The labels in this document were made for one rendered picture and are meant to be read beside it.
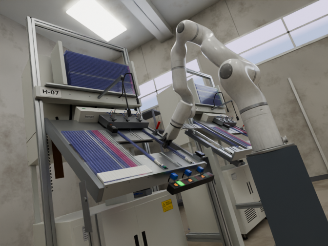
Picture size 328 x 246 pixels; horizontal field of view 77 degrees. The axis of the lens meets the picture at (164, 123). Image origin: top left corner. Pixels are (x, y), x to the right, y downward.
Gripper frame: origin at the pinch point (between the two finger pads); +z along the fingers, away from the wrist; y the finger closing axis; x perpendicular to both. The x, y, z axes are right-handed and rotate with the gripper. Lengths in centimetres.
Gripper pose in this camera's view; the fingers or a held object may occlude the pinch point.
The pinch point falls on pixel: (166, 145)
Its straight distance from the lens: 134.3
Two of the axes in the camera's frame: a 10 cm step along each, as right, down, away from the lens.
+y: -6.5, 0.1, -7.6
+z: -3.9, 8.5, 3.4
